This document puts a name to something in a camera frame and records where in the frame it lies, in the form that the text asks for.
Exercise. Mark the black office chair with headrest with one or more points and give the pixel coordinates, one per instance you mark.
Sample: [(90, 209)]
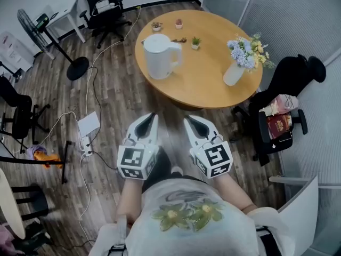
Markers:
[(106, 17)]

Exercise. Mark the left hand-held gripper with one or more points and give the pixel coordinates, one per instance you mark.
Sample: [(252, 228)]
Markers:
[(133, 159)]

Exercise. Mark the pink bag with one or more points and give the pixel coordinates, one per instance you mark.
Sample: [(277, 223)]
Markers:
[(283, 103)]

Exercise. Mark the small potted plant thin leaves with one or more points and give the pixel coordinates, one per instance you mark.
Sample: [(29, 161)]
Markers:
[(156, 27)]

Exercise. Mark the black stool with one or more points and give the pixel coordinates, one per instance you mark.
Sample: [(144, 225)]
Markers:
[(37, 201)]

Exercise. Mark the black mesh office chair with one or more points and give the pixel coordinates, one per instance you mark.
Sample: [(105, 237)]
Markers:
[(21, 113)]

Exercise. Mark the purple cloth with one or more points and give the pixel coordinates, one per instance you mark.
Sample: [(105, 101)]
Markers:
[(36, 149)]

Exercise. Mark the white electric kettle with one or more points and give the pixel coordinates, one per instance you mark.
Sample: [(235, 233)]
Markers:
[(160, 55)]

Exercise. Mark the red gift box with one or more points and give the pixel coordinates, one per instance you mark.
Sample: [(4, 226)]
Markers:
[(279, 124)]

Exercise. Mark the black standing fan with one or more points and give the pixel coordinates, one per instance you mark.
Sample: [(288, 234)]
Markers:
[(77, 68)]

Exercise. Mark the black office chair with boxes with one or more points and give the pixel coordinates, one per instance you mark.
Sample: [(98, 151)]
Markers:
[(287, 76)]

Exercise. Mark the small potted red plant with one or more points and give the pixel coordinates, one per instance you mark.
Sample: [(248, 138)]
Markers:
[(178, 23)]

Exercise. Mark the white devices on chair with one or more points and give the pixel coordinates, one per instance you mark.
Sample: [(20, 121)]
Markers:
[(102, 5)]

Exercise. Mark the person's white flower-print shirt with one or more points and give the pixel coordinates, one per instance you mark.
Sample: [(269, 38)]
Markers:
[(186, 239)]

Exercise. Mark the small potted green plant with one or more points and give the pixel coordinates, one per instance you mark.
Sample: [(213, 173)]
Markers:
[(195, 43)]

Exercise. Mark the black and green device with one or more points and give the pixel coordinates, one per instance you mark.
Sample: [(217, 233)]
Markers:
[(42, 20)]

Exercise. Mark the white round table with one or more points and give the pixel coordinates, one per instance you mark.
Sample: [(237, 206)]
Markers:
[(9, 204)]

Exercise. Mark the white power strip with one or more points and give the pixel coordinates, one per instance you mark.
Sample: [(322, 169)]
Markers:
[(86, 145)]

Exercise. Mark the person's dark trousers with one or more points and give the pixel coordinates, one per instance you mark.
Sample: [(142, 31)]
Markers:
[(157, 167)]

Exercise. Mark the blue and yellow flower bouquet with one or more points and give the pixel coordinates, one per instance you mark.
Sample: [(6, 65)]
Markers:
[(249, 51)]

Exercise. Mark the person's light shoe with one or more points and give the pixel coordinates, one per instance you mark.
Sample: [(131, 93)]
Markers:
[(177, 170)]

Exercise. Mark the person's left forearm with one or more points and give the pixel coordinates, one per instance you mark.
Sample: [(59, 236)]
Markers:
[(128, 196)]

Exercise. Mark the white storage cabinet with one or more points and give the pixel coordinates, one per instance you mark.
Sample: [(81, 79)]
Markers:
[(13, 49)]

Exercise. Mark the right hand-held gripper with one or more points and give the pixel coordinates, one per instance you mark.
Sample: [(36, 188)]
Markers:
[(213, 159)]

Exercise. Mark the person's right forearm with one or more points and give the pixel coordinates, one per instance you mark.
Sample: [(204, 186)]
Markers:
[(234, 191)]

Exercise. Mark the white desk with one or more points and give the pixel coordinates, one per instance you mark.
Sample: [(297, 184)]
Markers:
[(66, 15)]

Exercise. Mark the orange cloth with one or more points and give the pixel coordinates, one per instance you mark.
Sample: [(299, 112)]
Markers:
[(48, 157)]

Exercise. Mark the white partition board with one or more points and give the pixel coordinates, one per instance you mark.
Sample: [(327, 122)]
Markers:
[(301, 217)]

